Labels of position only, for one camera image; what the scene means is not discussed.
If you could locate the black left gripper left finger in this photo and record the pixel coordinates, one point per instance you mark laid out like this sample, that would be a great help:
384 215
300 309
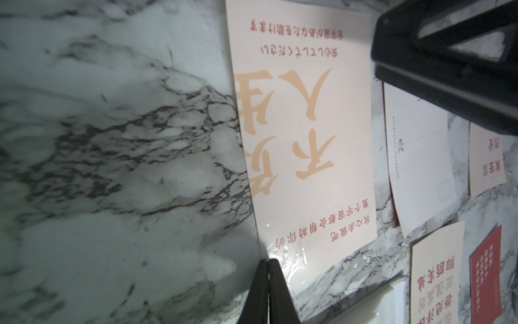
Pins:
255 309

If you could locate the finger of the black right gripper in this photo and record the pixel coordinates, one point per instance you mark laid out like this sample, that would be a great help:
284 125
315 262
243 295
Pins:
479 90

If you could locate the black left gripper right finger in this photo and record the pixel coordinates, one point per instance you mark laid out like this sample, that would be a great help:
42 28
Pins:
282 309

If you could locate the white postcard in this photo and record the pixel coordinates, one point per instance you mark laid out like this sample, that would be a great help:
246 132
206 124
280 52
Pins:
419 161

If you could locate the white photo album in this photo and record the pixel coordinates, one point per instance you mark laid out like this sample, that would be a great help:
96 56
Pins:
386 305

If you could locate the pink card gold character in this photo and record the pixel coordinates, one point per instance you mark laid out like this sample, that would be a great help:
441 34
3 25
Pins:
303 77

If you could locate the pink card four text rows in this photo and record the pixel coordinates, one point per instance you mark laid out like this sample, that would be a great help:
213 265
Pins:
435 276

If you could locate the pink card red characters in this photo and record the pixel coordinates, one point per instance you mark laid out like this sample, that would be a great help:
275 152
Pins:
486 165

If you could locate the small red card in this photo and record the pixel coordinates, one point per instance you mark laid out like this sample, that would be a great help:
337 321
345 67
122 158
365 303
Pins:
485 279

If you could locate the green knitted cloth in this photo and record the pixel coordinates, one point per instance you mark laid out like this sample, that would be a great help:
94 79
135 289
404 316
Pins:
513 289

